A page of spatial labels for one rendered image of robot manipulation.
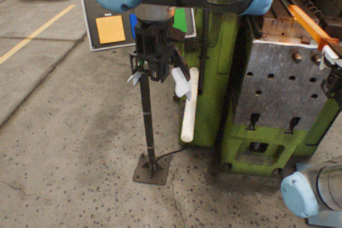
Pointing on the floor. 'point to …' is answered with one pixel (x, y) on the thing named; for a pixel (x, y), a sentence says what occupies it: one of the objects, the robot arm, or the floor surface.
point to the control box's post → (147, 118)
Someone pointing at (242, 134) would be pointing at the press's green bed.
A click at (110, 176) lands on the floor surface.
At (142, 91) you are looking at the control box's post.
